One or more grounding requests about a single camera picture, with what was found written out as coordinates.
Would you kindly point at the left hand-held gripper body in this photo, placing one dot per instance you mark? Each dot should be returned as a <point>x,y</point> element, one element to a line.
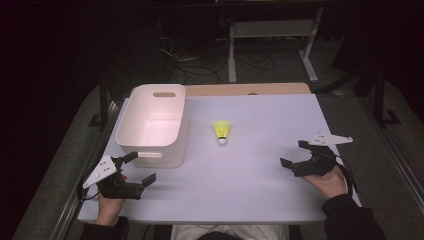
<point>118,190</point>

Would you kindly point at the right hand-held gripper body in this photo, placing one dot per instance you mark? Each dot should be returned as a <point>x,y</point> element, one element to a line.
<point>316,165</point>

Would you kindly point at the person's left hand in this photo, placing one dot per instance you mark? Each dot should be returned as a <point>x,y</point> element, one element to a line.
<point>108,208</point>

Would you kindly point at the wooden table board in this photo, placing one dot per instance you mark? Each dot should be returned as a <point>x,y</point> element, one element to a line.
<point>246,89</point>

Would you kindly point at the person's light trousers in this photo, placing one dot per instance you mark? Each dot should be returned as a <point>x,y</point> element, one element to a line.
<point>230,230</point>

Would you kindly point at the aluminium rail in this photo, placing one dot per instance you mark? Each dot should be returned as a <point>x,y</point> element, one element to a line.
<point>71,203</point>
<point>396,156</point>

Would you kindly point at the black metal stand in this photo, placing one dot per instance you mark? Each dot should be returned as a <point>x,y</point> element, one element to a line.
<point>104,103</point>
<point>380,100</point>

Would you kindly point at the person's right hand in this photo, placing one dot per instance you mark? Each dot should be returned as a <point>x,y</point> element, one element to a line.
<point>328,185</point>

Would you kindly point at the yellow shuttlecock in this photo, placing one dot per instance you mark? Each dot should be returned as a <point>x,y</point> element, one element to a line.
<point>222,130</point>

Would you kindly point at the white metal table frame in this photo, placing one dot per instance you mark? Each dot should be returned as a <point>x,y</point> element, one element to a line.
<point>273,28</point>

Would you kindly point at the white plastic storage bin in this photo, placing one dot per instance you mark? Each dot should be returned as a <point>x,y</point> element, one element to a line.
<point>151,126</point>

